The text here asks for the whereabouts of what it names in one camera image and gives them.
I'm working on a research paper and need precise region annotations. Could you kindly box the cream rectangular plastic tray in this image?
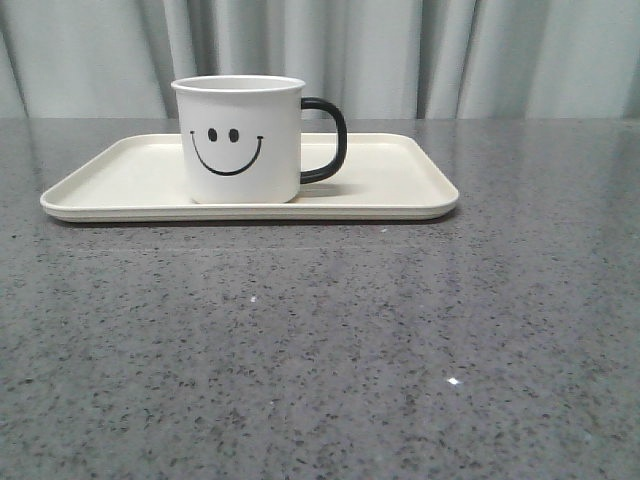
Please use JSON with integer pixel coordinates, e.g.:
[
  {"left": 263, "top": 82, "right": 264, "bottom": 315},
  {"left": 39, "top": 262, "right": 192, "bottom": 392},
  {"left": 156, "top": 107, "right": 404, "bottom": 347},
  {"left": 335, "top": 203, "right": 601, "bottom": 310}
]
[{"left": 40, "top": 133, "right": 459, "bottom": 223}]

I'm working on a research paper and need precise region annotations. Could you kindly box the grey pleated curtain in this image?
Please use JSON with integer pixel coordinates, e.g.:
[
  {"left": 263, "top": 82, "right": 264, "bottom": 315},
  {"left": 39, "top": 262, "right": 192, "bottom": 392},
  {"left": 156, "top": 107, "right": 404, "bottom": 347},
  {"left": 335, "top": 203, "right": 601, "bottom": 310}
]
[{"left": 1, "top": 1, "right": 639, "bottom": 119}]

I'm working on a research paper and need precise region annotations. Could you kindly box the white smiley mug black handle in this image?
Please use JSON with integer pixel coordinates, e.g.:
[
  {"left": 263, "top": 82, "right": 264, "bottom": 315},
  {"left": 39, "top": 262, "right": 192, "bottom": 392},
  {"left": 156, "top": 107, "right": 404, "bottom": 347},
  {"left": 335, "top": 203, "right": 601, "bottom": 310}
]
[{"left": 171, "top": 75, "right": 348, "bottom": 204}]

